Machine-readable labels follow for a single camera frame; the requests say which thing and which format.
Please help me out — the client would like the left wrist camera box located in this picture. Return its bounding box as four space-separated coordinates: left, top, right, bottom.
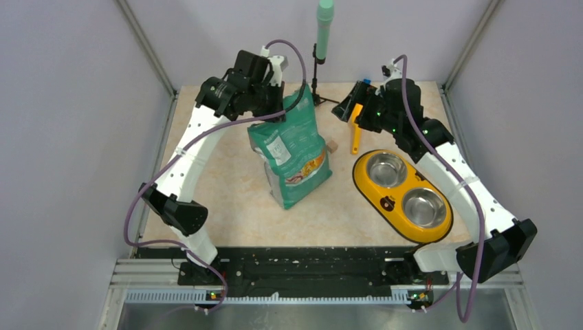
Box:
260 45 289 87

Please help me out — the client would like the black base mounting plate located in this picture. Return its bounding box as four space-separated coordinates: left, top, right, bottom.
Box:
136 247 450 301

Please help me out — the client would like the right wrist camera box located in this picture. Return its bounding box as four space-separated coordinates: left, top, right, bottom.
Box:
380 58 403 92

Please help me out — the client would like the yellow plastic scoop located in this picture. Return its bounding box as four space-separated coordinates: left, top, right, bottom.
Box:
348 103 362 155

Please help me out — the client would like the small wooden cube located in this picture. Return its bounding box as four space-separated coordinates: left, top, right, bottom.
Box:
326 140 338 154

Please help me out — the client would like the black tripod stand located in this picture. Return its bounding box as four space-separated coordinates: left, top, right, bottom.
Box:
311 43 340 107

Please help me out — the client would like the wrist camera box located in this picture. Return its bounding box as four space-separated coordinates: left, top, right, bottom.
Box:
260 45 289 87
380 58 403 92

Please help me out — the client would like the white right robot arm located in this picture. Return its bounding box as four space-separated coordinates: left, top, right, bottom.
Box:
332 78 538 283

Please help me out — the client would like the aluminium front rail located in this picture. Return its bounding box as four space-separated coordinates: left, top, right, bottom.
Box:
109 258 525 306

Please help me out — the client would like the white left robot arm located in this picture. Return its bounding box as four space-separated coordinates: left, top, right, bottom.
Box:
142 49 287 284

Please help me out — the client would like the green pet food bag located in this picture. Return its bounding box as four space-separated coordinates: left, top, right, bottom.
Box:
247 87 333 210

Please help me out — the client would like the green cylinder on stand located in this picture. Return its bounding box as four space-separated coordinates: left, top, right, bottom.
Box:
315 0 334 64

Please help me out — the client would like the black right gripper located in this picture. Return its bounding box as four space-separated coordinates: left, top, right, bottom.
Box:
331 81 400 135

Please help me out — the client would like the yellow double pet bowl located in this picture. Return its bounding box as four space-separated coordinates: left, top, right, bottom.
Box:
352 149 454 244

